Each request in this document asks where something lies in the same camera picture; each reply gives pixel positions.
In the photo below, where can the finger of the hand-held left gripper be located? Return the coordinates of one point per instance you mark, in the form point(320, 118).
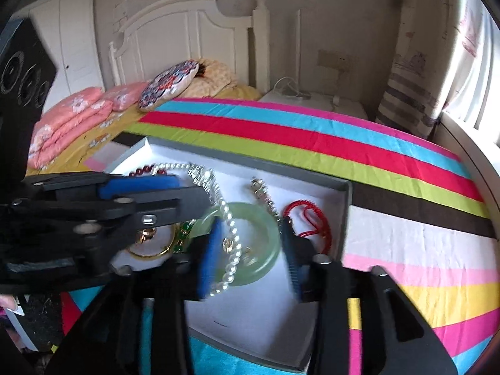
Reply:
point(136, 186)
point(172, 205)

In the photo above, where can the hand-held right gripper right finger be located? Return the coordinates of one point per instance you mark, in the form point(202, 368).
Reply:
point(293, 261)

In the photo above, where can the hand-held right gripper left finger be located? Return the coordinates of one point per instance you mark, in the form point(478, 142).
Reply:
point(209, 265)

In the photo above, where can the white jewelry box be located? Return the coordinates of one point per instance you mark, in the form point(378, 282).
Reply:
point(250, 312)

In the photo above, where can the person's left hand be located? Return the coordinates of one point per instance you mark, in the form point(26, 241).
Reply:
point(8, 304)

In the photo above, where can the green jade bangle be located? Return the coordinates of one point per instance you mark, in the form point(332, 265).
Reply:
point(265, 265)

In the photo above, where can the folded pink floral quilt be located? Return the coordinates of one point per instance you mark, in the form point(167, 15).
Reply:
point(66, 121)

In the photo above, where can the pink floral pillow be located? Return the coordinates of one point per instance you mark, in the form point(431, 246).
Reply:
point(125, 95)

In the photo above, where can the white wardrobe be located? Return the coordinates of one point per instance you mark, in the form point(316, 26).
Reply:
point(74, 47)

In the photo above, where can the striped colourful blanket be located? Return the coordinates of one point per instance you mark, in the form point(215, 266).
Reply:
point(390, 222)

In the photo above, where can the round patterned cushion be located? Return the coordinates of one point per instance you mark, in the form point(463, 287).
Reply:
point(168, 84)

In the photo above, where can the yellow bed sheet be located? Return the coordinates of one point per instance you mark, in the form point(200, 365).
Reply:
point(244, 91)

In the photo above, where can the beige crumpled blanket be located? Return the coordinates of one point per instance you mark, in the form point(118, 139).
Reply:
point(216, 78)

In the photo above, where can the white bed headboard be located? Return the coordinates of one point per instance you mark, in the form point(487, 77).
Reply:
point(175, 35)

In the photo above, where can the white nightstand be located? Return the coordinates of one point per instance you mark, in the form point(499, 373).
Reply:
point(332, 105)

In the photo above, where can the patterned grey curtain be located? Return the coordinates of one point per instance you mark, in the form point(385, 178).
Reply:
point(414, 78)

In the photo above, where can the white sheer curtain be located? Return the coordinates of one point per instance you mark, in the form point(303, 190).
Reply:
point(476, 66)

